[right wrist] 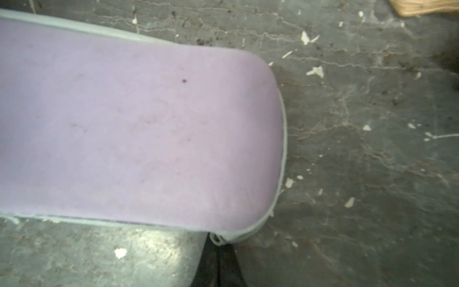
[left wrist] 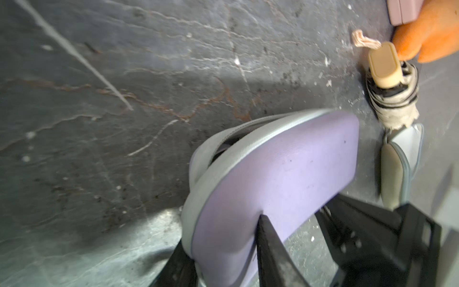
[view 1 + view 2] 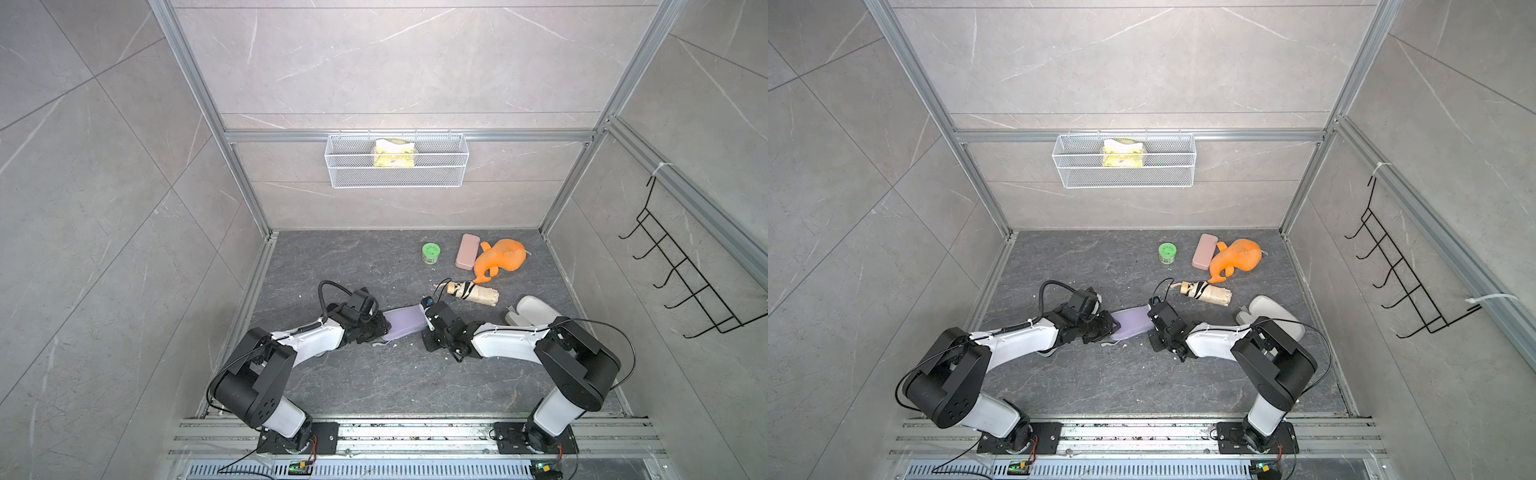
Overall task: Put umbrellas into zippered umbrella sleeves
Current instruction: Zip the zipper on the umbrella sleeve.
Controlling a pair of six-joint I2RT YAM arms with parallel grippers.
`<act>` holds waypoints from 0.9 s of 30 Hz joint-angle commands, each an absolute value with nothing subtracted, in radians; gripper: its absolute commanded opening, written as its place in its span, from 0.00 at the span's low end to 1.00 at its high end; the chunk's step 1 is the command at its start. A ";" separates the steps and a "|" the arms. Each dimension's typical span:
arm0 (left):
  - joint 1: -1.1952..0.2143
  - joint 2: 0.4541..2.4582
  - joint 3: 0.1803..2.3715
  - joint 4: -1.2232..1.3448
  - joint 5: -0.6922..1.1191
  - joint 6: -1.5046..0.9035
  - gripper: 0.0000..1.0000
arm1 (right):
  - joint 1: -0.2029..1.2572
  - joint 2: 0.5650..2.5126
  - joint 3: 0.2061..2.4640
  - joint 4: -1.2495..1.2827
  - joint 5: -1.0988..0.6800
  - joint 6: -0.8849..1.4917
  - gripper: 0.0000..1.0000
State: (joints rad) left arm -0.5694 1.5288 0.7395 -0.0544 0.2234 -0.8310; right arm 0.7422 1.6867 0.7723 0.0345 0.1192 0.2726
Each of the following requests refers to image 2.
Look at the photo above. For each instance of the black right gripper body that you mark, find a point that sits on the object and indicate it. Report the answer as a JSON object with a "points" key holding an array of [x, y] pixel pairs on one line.
{"points": [[377, 247]]}

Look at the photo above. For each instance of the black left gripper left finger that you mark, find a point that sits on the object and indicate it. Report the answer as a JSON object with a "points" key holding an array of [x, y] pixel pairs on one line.
{"points": [[179, 271]]}

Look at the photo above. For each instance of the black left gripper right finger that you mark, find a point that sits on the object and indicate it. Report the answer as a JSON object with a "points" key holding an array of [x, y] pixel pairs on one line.
{"points": [[275, 266]]}

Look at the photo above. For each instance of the orange watering can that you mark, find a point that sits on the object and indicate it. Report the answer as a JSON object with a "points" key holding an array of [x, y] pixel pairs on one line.
{"points": [[432, 36]]}

